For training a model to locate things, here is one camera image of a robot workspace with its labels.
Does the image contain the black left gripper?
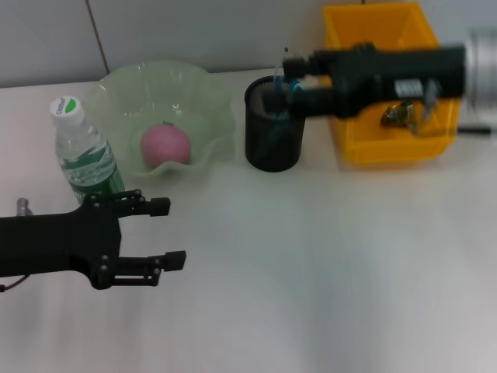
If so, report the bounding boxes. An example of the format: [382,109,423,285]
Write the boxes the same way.
[0,188,188,291]

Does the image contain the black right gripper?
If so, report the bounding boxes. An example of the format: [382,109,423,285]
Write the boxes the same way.
[281,44,467,120]

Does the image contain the blue scissors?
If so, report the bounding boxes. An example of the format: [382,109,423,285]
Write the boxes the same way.
[269,75,308,137]

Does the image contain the green plastic wrapper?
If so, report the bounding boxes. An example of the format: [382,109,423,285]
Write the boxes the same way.
[379,99,417,129]

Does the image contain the clear green-label water bottle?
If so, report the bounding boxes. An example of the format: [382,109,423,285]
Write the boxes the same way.
[49,96,127,207]

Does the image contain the black mesh pen holder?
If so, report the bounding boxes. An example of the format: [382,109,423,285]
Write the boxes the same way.
[244,75,311,172]

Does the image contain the green glass fruit bowl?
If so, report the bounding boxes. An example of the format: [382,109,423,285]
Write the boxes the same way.
[84,60,238,180]

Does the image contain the yellow plastic bin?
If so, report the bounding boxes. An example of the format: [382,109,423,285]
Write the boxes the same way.
[321,2,463,164]

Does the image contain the silver cylindrical wrist stub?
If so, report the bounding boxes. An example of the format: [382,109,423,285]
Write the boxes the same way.
[16,197,35,217]

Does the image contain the black cable with silver plug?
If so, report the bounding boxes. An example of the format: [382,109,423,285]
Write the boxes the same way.
[0,273,31,293]

